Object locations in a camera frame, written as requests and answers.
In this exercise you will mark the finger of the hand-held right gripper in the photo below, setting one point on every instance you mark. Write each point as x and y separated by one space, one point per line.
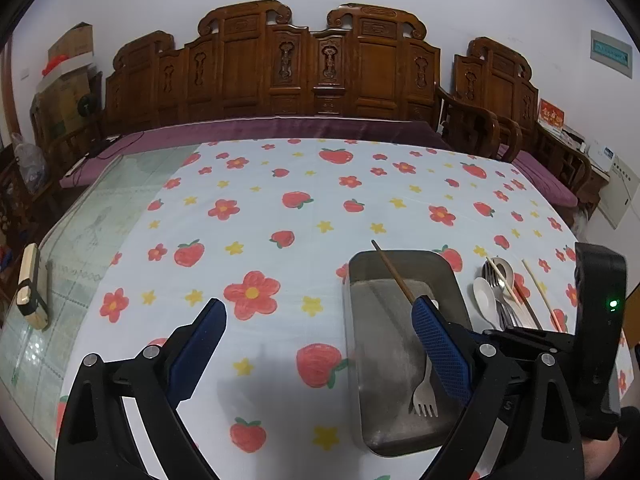
525 339

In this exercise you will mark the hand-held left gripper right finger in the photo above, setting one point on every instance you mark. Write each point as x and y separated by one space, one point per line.
442 355

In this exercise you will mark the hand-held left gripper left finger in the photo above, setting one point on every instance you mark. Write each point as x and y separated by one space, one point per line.
197 345

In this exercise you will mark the small metal fork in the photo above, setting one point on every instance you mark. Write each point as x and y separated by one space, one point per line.
424 400

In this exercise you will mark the light wooden chopstick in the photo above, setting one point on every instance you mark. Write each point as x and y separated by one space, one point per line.
541 292
502 280

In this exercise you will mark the stainless steel tray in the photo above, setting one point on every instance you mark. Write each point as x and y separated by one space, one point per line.
385 360

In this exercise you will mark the person's right forearm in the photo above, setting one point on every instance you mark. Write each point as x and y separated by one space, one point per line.
600 460

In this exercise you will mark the strawberry flower printed tablecloth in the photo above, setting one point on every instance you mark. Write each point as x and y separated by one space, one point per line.
280 230

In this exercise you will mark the purple armchair cushion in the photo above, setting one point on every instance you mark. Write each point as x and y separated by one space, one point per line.
545 175

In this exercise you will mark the wooden brush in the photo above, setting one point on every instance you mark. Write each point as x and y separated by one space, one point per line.
31 290

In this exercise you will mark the white desk device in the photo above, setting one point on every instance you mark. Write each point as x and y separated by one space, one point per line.
602 155

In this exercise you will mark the red card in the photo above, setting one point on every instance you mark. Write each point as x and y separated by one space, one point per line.
551 112

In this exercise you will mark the clear plastic bag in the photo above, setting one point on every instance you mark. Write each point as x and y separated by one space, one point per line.
27 162

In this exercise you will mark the carved wooden armchair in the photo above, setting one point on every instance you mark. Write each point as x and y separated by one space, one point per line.
500 85

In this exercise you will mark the black fan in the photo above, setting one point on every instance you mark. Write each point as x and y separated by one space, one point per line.
87 105

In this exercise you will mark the large cardboard box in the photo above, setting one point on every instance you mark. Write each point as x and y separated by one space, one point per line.
62 102

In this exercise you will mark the carved wooden sofa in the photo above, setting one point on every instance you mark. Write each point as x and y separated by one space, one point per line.
260 70

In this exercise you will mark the small cardboard box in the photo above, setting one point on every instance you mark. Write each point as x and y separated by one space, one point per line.
72 42

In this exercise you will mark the white wall box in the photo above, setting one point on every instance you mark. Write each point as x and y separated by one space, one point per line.
622 190

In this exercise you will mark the grey wall panel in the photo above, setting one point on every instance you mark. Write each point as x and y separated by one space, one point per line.
611 54

